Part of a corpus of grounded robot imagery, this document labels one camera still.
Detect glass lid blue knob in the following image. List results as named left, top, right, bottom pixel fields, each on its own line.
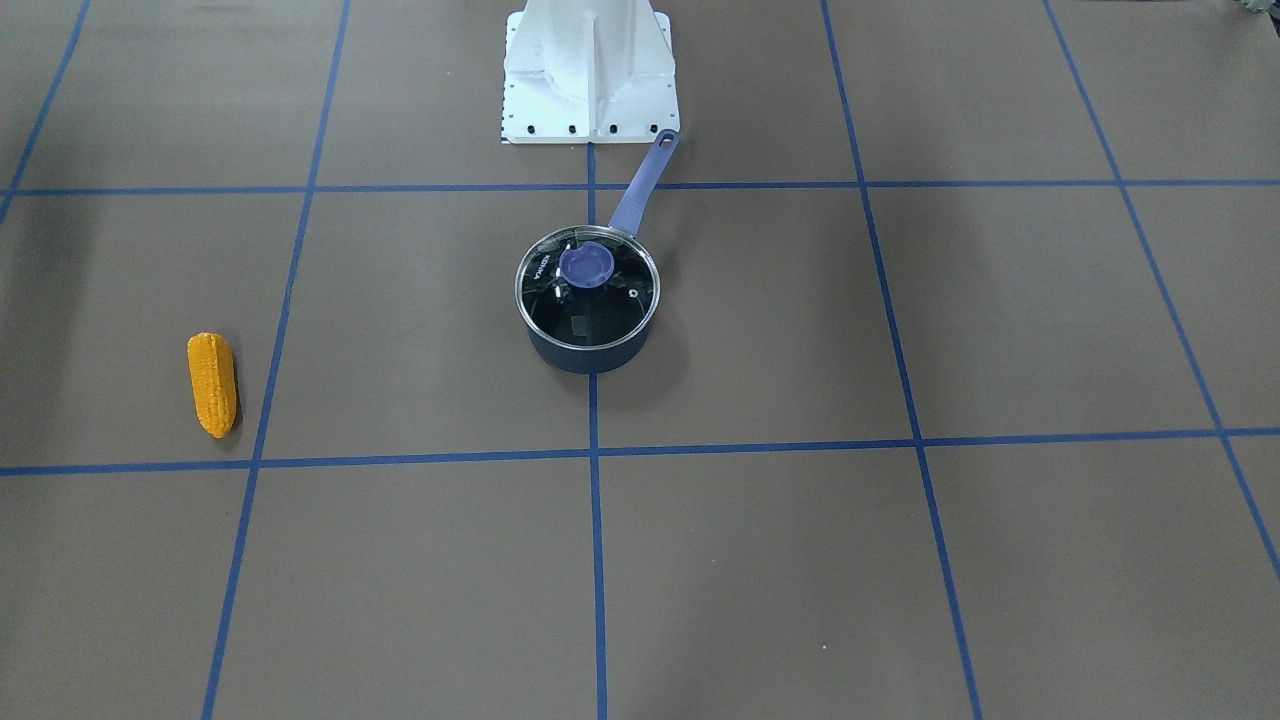
left=515, top=225, right=662, bottom=352

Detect dark blue saucepan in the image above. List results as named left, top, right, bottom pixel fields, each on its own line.
left=513, top=129, right=680, bottom=375

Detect yellow corn cob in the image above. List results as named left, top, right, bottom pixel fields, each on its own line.
left=186, top=332, right=239, bottom=439

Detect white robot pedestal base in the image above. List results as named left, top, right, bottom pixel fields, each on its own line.
left=500, top=1, right=681, bottom=145

